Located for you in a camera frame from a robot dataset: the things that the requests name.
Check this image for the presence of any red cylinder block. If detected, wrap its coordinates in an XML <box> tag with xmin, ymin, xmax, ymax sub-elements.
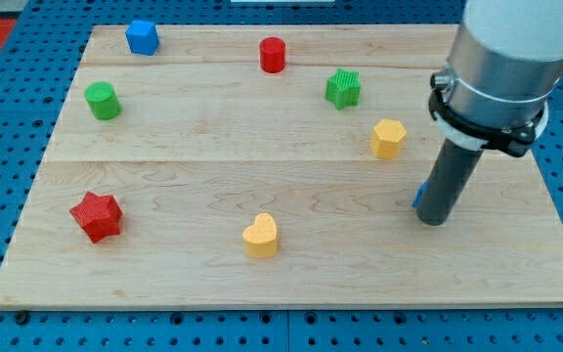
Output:
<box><xmin>259</xmin><ymin>37</ymin><xmax>286</xmax><ymax>73</ymax></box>

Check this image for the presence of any grey cylindrical pointer rod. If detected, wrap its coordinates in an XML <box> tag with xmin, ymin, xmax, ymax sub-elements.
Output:
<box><xmin>414</xmin><ymin>139</ymin><xmax>483</xmax><ymax>226</ymax></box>

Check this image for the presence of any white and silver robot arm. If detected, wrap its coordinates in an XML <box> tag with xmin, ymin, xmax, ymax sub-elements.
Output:
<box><xmin>429</xmin><ymin>0</ymin><xmax>563</xmax><ymax>158</ymax></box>

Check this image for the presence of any green star block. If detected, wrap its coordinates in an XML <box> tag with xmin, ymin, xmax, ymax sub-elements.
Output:
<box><xmin>325</xmin><ymin>68</ymin><xmax>362</xmax><ymax>110</ymax></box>

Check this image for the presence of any light wooden board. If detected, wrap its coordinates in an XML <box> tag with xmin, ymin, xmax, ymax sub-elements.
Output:
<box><xmin>0</xmin><ymin>24</ymin><xmax>563</xmax><ymax>311</ymax></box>

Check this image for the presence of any yellow heart block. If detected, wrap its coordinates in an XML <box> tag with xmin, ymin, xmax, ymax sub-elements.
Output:
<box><xmin>242</xmin><ymin>213</ymin><xmax>279</xmax><ymax>259</ymax></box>

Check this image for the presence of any blue pentagon block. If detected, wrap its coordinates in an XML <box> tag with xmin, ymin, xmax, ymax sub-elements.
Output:
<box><xmin>125</xmin><ymin>20</ymin><xmax>159</xmax><ymax>56</ymax></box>

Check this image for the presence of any green cylinder block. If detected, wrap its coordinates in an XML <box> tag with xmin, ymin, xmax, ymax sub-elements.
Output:
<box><xmin>84</xmin><ymin>81</ymin><xmax>121</xmax><ymax>120</ymax></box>

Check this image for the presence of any yellow hexagon block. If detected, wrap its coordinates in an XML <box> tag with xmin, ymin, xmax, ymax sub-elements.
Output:
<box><xmin>369</xmin><ymin>119</ymin><xmax>407</xmax><ymax>160</ymax></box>

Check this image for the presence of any blue block behind rod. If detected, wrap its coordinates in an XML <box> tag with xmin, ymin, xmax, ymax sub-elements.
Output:
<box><xmin>411</xmin><ymin>180</ymin><xmax>428</xmax><ymax>208</ymax></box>

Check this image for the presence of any red star block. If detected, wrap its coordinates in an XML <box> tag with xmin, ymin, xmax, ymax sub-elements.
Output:
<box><xmin>69</xmin><ymin>192</ymin><xmax>122</xmax><ymax>243</ymax></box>

